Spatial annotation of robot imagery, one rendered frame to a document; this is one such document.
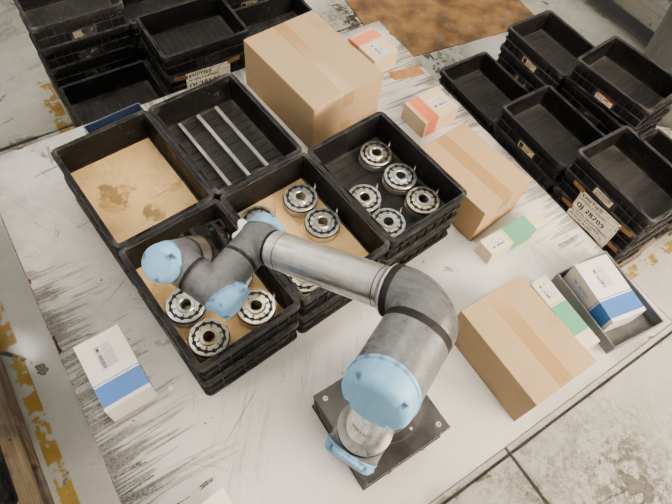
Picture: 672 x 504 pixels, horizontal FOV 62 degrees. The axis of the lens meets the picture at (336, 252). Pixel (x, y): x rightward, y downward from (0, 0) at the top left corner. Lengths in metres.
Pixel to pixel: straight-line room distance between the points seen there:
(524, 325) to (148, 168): 1.18
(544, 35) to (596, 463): 2.08
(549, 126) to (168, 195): 1.78
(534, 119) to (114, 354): 2.07
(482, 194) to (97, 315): 1.18
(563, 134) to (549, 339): 1.40
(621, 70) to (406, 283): 2.31
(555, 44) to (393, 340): 2.60
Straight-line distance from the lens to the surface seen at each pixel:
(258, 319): 1.46
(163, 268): 1.05
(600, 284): 1.83
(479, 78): 3.07
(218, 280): 1.04
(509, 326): 1.57
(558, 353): 1.59
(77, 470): 2.34
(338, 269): 0.96
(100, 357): 1.56
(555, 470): 2.45
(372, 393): 0.81
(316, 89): 1.90
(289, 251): 1.02
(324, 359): 1.59
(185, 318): 1.48
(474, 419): 1.62
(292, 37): 2.08
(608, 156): 2.64
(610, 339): 1.87
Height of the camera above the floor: 2.19
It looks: 59 degrees down
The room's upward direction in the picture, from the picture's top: 9 degrees clockwise
